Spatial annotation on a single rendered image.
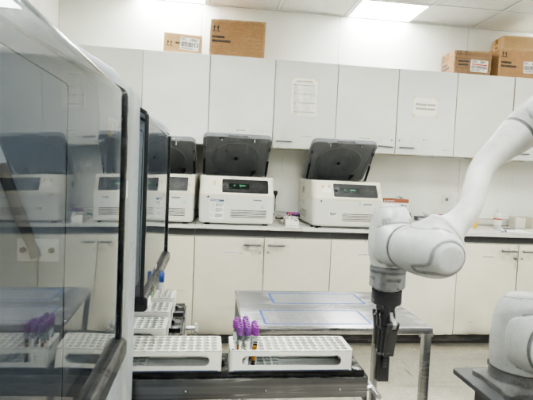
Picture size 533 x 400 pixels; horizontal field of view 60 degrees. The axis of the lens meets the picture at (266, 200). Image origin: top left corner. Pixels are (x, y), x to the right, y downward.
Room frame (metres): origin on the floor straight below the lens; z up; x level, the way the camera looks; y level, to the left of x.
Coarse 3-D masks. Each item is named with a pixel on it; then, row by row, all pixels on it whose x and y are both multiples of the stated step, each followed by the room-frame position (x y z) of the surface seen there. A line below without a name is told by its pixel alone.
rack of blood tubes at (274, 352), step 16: (272, 336) 1.18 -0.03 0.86; (288, 336) 1.18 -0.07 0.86; (304, 336) 1.19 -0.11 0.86; (320, 336) 1.19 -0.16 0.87; (336, 336) 1.20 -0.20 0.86; (240, 352) 1.07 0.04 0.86; (256, 352) 1.07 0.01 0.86; (272, 352) 1.08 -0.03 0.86; (288, 352) 1.08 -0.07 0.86; (304, 352) 1.09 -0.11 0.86; (320, 352) 1.09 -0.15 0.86; (336, 352) 1.10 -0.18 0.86; (240, 368) 1.07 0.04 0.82; (256, 368) 1.07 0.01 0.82; (272, 368) 1.08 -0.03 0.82; (288, 368) 1.08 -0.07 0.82; (304, 368) 1.09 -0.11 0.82; (320, 368) 1.09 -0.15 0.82; (336, 368) 1.10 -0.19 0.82
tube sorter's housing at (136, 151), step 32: (128, 128) 0.90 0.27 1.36; (128, 160) 0.90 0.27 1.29; (128, 192) 0.90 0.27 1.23; (128, 224) 0.91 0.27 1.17; (128, 256) 0.91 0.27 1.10; (128, 288) 0.92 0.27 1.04; (160, 288) 1.62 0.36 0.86; (128, 320) 0.93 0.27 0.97; (128, 352) 0.94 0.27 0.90; (128, 384) 0.95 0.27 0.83
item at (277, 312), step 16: (240, 304) 1.61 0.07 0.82; (256, 304) 1.62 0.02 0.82; (272, 304) 1.63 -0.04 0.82; (288, 304) 1.64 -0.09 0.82; (304, 304) 1.65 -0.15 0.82; (320, 304) 1.66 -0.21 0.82; (336, 304) 1.67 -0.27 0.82; (352, 304) 1.68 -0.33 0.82; (368, 304) 1.69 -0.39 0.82; (256, 320) 1.44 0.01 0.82; (272, 320) 1.45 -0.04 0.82; (288, 320) 1.46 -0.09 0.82; (304, 320) 1.46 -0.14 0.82; (320, 320) 1.47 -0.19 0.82; (336, 320) 1.48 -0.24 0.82; (352, 320) 1.49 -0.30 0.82; (368, 320) 1.49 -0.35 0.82; (400, 320) 1.51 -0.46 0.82; (416, 320) 1.52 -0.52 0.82; (432, 336) 1.51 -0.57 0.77
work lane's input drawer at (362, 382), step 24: (144, 384) 1.02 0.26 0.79; (168, 384) 1.03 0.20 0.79; (192, 384) 1.04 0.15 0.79; (216, 384) 1.04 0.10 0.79; (240, 384) 1.05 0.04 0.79; (264, 384) 1.06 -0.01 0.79; (288, 384) 1.06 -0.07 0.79; (312, 384) 1.07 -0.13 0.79; (336, 384) 1.08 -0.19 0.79; (360, 384) 1.09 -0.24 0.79
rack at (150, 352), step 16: (144, 336) 1.13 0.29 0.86; (160, 336) 1.14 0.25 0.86; (176, 336) 1.14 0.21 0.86; (192, 336) 1.15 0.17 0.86; (208, 336) 1.15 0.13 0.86; (144, 352) 1.04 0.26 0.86; (160, 352) 1.04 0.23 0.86; (176, 352) 1.05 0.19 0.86; (192, 352) 1.05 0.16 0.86; (208, 352) 1.06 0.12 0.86; (144, 368) 1.04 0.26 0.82; (160, 368) 1.04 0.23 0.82; (176, 368) 1.05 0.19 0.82; (192, 368) 1.05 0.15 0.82; (208, 368) 1.06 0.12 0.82
